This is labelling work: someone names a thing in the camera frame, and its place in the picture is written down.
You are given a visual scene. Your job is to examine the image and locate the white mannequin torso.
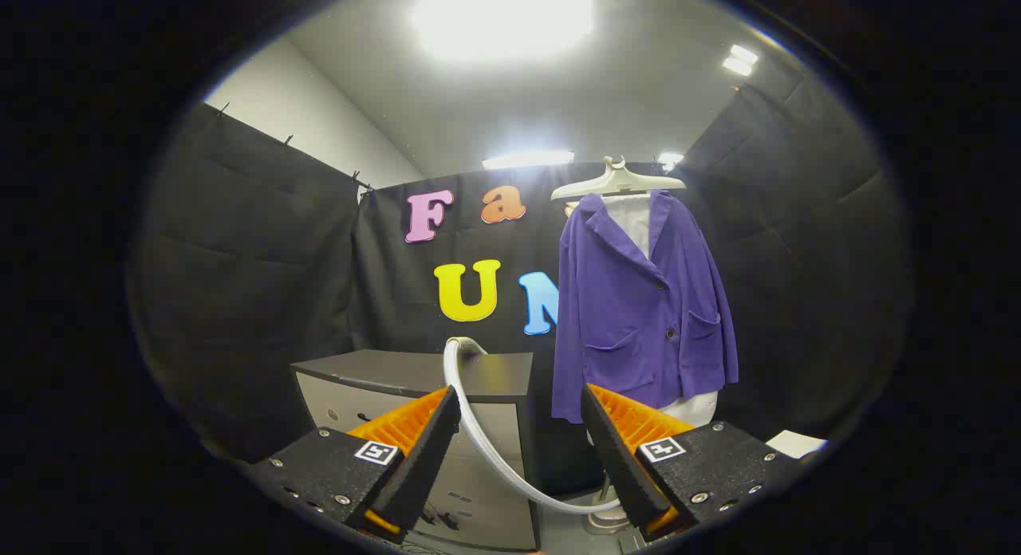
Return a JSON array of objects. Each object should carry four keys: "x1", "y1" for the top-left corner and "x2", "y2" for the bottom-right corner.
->
[{"x1": 602, "y1": 192, "x2": 719, "y2": 429}]

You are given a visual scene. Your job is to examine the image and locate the large round ceiling light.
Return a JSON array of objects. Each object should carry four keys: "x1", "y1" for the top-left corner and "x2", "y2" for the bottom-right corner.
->
[{"x1": 409, "y1": 0, "x2": 597, "y2": 64}]

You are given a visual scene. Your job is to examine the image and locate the white paper sheet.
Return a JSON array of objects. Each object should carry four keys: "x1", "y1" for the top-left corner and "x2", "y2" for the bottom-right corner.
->
[{"x1": 765, "y1": 429, "x2": 830, "y2": 461}]

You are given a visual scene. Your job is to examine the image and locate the long strip ceiling light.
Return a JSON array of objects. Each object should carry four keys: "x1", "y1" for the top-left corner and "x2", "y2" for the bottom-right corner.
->
[{"x1": 481, "y1": 149, "x2": 576, "y2": 171}]

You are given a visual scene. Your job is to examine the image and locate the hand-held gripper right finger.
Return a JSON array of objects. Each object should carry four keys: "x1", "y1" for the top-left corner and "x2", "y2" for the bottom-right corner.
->
[{"x1": 580, "y1": 383, "x2": 806, "y2": 545}]

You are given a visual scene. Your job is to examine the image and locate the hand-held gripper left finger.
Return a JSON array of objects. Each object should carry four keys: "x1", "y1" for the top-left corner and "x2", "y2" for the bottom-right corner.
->
[{"x1": 239, "y1": 385, "x2": 463, "y2": 546}]

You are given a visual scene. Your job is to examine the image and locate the black backdrop cloth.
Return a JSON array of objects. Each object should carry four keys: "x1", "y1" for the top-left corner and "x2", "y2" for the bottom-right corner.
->
[{"x1": 132, "y1": 65, "x2": 912, "y2": 496}]

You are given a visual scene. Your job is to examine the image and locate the purple button jacket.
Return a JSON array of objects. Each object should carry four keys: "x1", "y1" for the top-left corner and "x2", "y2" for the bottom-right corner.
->
[{"x1": 552, "y1": 190, "x2": 739, "y2": 425}]

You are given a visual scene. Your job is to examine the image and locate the white clothes hanger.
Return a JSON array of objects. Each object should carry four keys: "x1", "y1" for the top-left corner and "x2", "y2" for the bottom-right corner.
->
[{"x1": 550, "y1": 155, "x2": 688, "y2": 203}]

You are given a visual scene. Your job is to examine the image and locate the small square ceiling light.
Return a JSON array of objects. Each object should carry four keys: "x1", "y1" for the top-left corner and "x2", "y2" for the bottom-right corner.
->
[{"x1": 721, "y1": 43, "x2": 760, "y2": 78}]

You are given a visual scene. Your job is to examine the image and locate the grey drawer cabinet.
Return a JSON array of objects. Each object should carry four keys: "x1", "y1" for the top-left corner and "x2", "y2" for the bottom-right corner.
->
[{"x1": 290, "y1": 348, "x2": 542, "y2": 553}]

